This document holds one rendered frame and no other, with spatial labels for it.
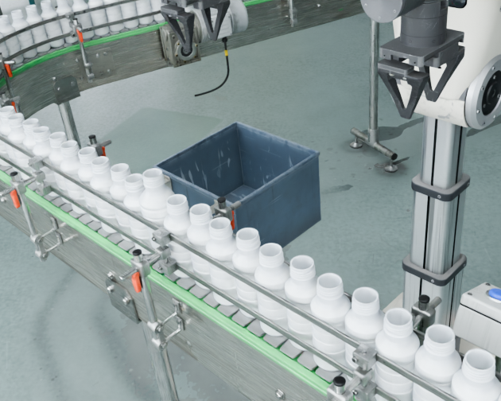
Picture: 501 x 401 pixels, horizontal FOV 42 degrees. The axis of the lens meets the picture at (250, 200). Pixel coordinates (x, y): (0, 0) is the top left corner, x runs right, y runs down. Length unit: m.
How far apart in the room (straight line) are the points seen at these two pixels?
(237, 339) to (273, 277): 0.17
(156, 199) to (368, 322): 0.47
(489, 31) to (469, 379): 0.72
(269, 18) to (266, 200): 1.38
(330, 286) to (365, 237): 1.98
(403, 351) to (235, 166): 1.14
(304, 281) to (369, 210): 2.16
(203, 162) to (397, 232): 1.36
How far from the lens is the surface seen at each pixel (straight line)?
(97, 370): 2.56
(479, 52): 1.37
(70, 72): 2.60
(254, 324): 1.15
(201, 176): 1.87
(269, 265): 1.03
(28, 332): 2.81
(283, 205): 1.67
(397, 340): 0.92
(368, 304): 0.93
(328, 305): 0.98
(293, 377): 1.10
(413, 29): 0.86
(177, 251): 1.22
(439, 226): 1.64
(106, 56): 2.62
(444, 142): 1.53
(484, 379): 0.88
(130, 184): 1.26
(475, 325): 1.03
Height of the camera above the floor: 1.80
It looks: 34 degrees down
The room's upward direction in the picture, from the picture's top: 6 degrees counter-clockwise
